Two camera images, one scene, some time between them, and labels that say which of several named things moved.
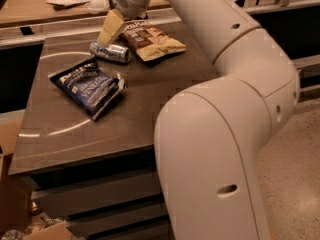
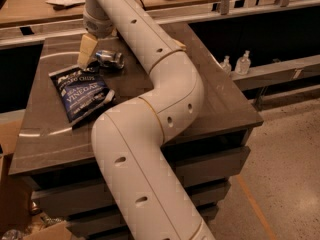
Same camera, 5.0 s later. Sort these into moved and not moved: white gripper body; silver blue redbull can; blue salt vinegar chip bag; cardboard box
Moved: silver blue redbull can; white gripper body; blue salt vinegar chip bag
Not moved: cardboard box
